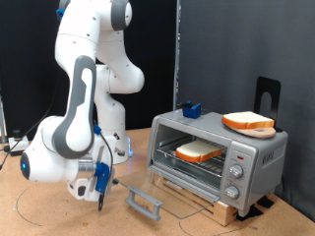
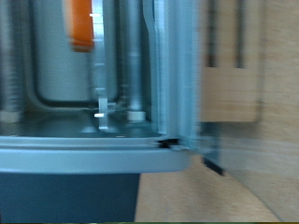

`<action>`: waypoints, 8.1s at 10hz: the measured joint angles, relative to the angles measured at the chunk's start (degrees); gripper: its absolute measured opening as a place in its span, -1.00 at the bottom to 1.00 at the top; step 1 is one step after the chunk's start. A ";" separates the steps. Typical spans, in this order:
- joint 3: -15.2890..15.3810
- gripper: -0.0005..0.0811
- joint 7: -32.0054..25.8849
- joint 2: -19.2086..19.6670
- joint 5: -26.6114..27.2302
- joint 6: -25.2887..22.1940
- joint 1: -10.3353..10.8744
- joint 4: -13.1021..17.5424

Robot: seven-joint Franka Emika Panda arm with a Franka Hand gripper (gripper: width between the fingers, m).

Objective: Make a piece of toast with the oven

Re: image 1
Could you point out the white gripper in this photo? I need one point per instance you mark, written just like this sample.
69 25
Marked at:
82 191

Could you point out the white bread slice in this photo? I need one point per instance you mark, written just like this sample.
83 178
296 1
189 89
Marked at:
246 119
197 149

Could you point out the metal spatula blue grip block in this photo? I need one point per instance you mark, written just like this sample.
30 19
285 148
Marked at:
192 110

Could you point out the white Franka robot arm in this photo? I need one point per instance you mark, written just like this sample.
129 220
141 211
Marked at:
82 32

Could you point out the silver oven knob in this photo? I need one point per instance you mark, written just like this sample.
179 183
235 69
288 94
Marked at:
236 171
231 192

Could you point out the silver toaster oven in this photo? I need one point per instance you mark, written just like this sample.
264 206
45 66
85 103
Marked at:
262 157

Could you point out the white box black button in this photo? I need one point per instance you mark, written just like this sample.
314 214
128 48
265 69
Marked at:
18 144

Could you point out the slotted wooden block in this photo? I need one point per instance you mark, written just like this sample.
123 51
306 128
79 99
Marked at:
223 213

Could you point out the thin metal pole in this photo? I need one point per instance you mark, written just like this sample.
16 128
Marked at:
2 124

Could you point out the black foam pad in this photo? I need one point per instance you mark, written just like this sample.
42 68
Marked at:
251 213
265 202

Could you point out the vertical aluminium pole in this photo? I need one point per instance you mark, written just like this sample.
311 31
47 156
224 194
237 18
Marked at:
177 49

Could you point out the round wooden plate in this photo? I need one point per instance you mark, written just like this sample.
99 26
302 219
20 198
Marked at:
259 132

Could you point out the black backdrop curtain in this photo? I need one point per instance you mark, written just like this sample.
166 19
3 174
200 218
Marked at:
26 49

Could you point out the black metal bookend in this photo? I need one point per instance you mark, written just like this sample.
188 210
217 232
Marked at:
267 85

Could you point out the grey backdrop curtain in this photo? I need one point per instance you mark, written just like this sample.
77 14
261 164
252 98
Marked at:
246 39

